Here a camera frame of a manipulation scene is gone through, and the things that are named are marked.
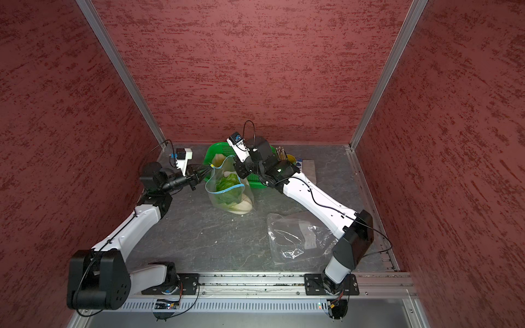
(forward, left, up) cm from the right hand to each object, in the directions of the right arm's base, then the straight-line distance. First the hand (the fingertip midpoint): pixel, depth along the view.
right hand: (236, 161), depth 74 cm
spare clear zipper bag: (-19, -26, -28) cm, 43 cm away
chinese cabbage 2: (-11, 0, -12) cm, 16 cm away
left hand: (-2, +9, -3) cm, 10 cm away
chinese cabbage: (-12, +2, 0) cm, 12 cm away
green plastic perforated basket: (+23, +15, -22) cm, 36 cm away
